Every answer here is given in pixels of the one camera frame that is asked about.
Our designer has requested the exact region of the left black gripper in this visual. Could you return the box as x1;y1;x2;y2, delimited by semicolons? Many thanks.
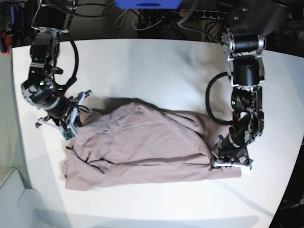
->
213;135;247;162

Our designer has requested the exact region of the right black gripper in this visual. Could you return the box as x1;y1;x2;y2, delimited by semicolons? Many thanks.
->
45;96;85;126

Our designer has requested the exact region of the mauve pink t-shirt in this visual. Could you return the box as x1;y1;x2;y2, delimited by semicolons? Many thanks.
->
62;102;241;191

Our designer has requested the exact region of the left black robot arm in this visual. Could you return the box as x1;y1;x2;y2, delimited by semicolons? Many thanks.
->
205;0;303;168

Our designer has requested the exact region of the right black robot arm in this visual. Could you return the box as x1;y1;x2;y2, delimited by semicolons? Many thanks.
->
21;0;79;128

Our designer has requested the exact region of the red and black clamp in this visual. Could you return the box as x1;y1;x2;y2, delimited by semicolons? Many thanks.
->
0;30;12;55

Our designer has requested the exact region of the blue and black device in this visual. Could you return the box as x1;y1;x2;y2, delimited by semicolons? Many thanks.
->
10;5;24;37

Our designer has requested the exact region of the black power strip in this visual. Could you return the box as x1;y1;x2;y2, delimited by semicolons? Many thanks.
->
188;9;228;20

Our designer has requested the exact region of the white camera bracket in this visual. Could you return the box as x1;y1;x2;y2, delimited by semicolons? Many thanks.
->
209;155;254;171
35;90;92;142

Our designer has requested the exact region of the white cable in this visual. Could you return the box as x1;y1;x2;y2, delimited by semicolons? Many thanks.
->
114;9;164;31

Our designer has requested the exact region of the blue plastic mount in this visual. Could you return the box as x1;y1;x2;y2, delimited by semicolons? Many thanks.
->
115;0;181;10

